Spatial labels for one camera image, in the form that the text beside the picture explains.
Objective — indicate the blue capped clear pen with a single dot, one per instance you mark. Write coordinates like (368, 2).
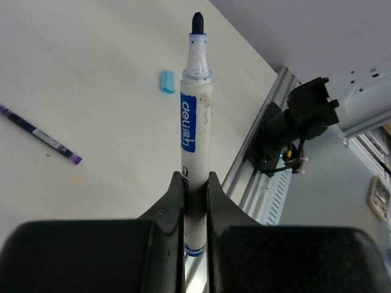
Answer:
(196, 107)

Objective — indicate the aluminium mounting rail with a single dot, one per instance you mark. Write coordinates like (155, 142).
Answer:
(261, 194)

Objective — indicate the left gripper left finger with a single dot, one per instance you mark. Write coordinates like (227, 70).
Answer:
(128, 255)

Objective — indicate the light blue eraser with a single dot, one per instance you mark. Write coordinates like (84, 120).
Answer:
(167, 82)

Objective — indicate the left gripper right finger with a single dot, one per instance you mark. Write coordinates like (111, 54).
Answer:
(245, 256)

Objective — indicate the wooden framed wall object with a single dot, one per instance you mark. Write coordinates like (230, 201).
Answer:
(379, 199)

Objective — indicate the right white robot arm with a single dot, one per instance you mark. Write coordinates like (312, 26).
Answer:
(363, 93)

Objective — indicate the purple ink pen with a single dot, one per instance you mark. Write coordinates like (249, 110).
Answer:
(40, 135)

